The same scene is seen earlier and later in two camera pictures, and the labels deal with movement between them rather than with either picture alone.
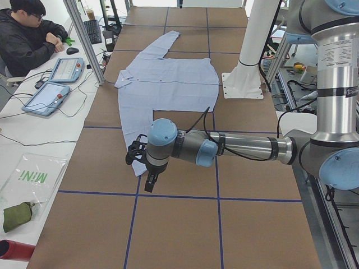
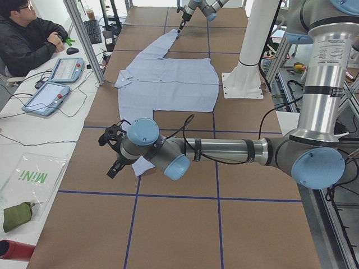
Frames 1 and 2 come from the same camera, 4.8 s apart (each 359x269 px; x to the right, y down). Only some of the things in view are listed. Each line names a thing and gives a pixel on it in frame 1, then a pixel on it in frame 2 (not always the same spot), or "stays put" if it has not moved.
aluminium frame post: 86,40 stays put
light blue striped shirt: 156,83 stays put
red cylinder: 11,250 stays put
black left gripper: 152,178 -> 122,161
